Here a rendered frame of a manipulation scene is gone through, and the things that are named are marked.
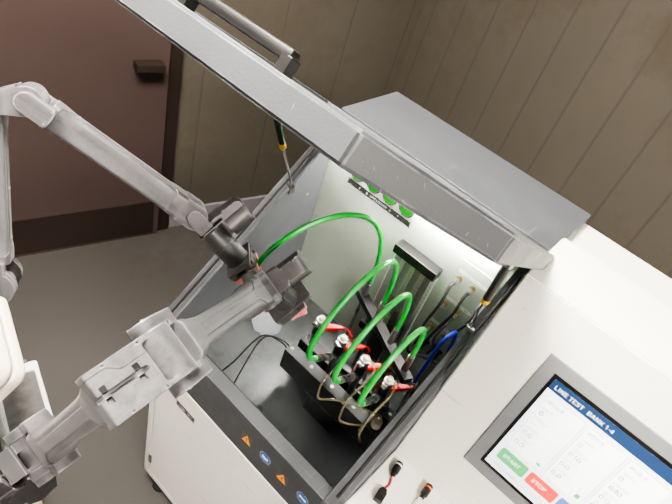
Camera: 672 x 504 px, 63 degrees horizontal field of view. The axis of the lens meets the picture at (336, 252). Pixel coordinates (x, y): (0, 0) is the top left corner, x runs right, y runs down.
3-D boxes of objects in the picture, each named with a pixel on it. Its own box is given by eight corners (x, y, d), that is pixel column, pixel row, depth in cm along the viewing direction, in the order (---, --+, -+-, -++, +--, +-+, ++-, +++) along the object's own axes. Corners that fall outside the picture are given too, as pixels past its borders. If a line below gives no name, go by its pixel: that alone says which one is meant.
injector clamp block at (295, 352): (274, 379, 163) (284, 348, 153) (297, 362, 170) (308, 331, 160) (357, 462, 151) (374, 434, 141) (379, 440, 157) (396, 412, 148)
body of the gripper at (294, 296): (313, 297, 123) (299, 286, 117) (279, 326, 124) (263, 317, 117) (299, 277, 126) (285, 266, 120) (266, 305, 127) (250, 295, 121)
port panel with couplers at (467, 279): (413, 336, 161) (455, 261, 141) (419, 330, 163) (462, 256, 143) (448, 365, 156) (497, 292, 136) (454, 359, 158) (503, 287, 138)
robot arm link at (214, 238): (194, 230, 127) (197, 238, 122) (217, 211, 127) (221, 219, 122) (214, 250, 130) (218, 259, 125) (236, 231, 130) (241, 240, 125)
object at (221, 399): (161, 364, 161) (164, 330, 151) (173, 356, 164) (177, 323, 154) (307, 527, 138) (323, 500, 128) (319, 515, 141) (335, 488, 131)
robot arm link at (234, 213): (180, 207, 126) (183, 219, 118) (219, 174, 126) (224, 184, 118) (215, 242, 132) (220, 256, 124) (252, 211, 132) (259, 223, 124)
